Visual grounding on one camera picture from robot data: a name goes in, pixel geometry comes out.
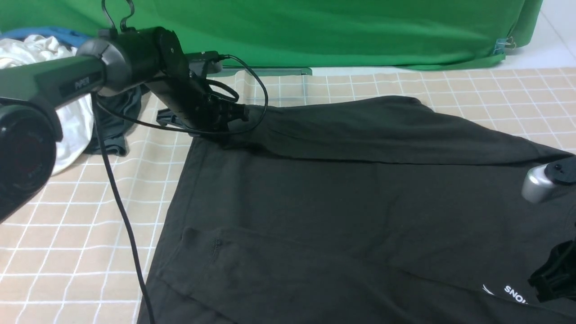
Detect blue crumpled garment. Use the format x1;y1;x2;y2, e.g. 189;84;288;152
1;26;92;48

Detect white crumpled shirt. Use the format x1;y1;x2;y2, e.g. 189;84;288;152
0;35;95;176

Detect beige grid tablecloth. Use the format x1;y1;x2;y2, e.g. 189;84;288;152
0;67;575;324

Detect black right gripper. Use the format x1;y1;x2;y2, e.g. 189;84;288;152
527;241;576;303

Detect green backdrop cloth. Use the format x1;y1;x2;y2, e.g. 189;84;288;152
1;0;542;71

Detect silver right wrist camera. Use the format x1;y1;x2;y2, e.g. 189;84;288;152
521;156;576;203

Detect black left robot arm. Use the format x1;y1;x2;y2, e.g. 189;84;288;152
0;27;249;221

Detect dark gray crumpled garment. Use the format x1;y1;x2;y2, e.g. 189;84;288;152
92;85;149;157

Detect dark gray long-sleeve top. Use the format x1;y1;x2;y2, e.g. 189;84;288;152
147;96;575;324

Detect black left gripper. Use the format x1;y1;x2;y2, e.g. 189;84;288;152
145;76;249;135

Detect metal binder clip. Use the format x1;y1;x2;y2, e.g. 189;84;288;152
492;37;517;55

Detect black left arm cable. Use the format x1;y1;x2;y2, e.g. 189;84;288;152
90;0;269;324

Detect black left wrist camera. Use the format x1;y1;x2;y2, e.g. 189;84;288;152
185;51;223;77

